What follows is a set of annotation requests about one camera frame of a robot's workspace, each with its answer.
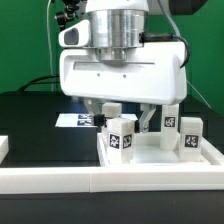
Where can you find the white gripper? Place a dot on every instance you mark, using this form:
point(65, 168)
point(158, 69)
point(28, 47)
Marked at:
point(152, 74)

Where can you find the white square tabletop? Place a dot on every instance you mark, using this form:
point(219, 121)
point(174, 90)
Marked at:
point(145, 150)

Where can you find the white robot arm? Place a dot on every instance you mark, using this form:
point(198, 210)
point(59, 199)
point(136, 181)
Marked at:
point(109, 54)

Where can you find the white sheet with fiducial markers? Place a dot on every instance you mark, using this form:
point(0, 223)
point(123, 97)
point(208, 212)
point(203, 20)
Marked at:
point(81, 120)

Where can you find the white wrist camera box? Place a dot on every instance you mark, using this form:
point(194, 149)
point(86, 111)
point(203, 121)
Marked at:
point(75, 36)

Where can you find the white U-shaped fence wall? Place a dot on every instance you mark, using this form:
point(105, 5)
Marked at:
point(109, 179)

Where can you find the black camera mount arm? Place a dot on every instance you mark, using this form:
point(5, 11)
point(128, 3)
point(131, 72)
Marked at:
point(73, 9)

